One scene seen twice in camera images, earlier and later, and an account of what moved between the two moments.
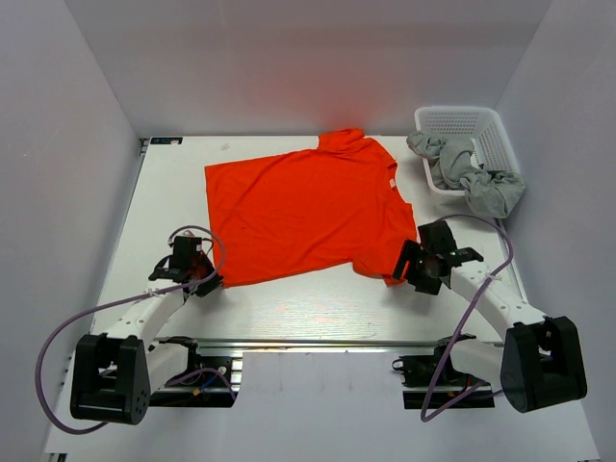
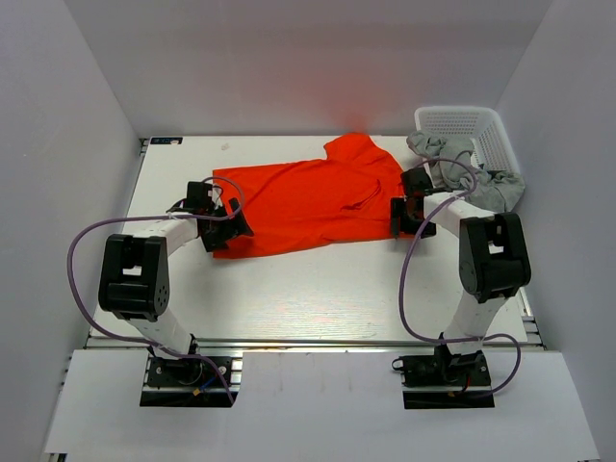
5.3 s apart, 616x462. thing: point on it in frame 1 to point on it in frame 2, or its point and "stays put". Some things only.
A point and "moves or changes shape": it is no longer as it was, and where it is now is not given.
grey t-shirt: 491,192 stays put
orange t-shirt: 332,206 moves or changes shape
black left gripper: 210,286 to 230,231
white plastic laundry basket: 492,148 stays put
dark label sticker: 166,140 stays put
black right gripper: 429,286 to 399,207
